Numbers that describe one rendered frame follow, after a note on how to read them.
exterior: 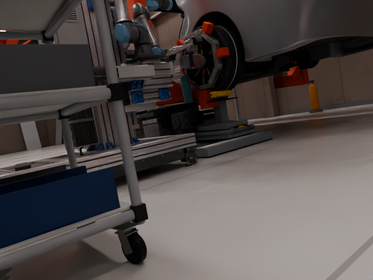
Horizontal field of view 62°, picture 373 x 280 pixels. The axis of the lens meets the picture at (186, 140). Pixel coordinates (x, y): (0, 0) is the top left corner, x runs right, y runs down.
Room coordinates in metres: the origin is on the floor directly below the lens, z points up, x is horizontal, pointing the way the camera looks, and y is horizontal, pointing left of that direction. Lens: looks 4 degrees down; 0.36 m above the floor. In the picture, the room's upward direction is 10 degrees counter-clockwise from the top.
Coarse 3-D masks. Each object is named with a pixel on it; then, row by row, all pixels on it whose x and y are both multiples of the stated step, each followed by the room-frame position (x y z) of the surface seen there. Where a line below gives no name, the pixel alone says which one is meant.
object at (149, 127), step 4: (148, 120) 3.47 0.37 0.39; (152, 120) 3.40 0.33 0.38; (156, 120) 3.34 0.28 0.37; (152, 124) 3.41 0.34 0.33; (156, 124) 3.35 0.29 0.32; (160, 124) 3.34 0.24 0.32; (144, 128) 3.57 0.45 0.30; (148, 128) 3.49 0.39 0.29; (152, 128) 3.42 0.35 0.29; (156, 128) 3.36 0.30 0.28; (160, 128) 3.34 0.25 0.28
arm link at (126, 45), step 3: (144, 6) 2.70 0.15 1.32; (147, 9) 2.74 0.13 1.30; (147, 12) 2.72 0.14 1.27; (147, 15) 2.73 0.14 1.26; (132, 18) 2.75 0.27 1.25; (147, 18) 2.77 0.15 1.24; (135, 21) 2.73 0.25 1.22; (123, 45) 2.77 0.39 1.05; (126, 45) 2.78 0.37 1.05; (129, 45) 2.81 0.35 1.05; (126, 48) 2.79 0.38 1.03; (126, 51) 2.80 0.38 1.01; (126, 54) 2.82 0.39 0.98
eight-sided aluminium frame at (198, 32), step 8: (200, 32) 2.92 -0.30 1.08; (184, 40) 3.12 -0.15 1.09; (208, 40) 2.86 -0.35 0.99; (216, 40) 2.85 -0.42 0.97; (216, 48) 2.85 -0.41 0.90; (216, 64) 2.81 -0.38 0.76; (184, 72) 3.22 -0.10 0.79; (216, 72) 2.85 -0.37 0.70; (192, 80) 3.20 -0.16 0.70; (216, 80) 2.93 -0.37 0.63; (192, 88) 3.13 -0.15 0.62; (200, 88) 3.03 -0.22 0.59; (208, 88) 3.03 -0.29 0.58
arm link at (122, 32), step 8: (120, 0) 2.15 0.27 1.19; (120, 8) 2.15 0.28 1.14; (120, 16) 2.16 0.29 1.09; (128, 16) 2.18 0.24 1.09; (120, 24) 2.12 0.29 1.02; (128, 24) 2.15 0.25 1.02; (120, 32) 2.14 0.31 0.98; (128, 32) 2.13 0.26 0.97; (136, 32) 2.19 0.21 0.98; (120, 40) 2.15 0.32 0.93; (128, 40) 2.17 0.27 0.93; (136, 40) 2.22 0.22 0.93
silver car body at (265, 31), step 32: (192, 0) 3.29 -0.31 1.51; (224, 0) 2.94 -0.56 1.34; (256, 0) 2.66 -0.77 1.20; (288, 0) 2.45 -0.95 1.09; (320, 0) 2.44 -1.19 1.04; (352, 0) 2.64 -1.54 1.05; (256, 32) 2.70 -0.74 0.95; (288, 32) 2.48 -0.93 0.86; (320, 32) 2.50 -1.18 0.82; (352, 32) 2.75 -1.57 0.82; (288, 64) 4.07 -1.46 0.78
